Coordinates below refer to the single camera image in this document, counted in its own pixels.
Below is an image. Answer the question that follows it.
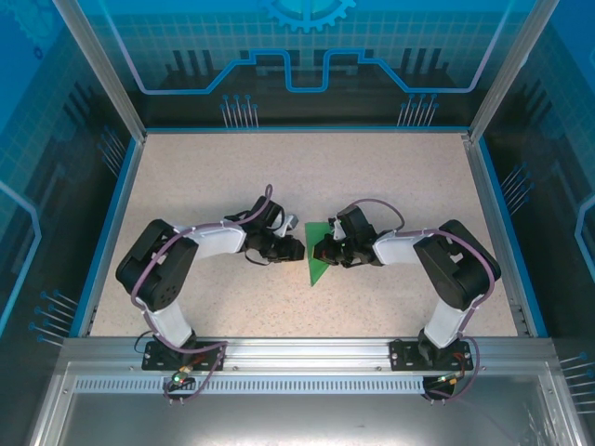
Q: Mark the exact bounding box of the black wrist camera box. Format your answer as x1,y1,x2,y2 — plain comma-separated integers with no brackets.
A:
253,197,298,233
327,206,377,243

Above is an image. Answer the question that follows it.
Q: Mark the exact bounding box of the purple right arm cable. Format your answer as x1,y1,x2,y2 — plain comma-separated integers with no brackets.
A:
346,198,494,403

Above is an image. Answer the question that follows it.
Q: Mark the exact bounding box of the aluminium frame post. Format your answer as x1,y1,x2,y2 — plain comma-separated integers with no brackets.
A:
467,0,562,143
50,0,148,140

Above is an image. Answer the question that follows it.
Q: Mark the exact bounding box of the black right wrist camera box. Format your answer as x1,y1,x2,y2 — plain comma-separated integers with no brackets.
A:
327,206,377,243

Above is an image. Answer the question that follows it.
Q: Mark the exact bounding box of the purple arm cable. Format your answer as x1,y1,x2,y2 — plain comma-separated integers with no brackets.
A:
346,198,494,403
131,184,274,405

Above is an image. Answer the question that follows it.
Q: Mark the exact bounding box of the aluminium front tray panel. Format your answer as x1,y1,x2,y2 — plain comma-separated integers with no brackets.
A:
27,361,587,446

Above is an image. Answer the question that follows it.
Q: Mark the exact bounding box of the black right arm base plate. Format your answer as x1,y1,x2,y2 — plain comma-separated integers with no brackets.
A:
389,337,475,373

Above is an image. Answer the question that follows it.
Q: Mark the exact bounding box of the green cloth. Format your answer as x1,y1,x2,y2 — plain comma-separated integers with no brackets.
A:
304,221,345,287

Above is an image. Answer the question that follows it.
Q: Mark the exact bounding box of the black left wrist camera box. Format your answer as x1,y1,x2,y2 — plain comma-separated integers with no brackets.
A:
253,197,298,233

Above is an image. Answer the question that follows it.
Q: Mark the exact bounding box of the aluminium mounting rail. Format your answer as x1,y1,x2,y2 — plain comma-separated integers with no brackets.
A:
62,337,554,371

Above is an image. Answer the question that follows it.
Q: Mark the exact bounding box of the slotted grey cable duct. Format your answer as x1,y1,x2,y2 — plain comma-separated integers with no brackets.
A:
73,376,545,396

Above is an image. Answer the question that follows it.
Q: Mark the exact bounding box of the blue table border frame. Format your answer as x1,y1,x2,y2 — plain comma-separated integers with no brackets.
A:
76,125,549,339

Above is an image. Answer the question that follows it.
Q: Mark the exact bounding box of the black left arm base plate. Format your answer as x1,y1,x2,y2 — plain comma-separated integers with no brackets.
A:
141,338,229,373

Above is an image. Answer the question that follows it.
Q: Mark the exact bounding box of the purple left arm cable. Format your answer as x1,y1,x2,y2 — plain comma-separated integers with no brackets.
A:
131,184,274,405

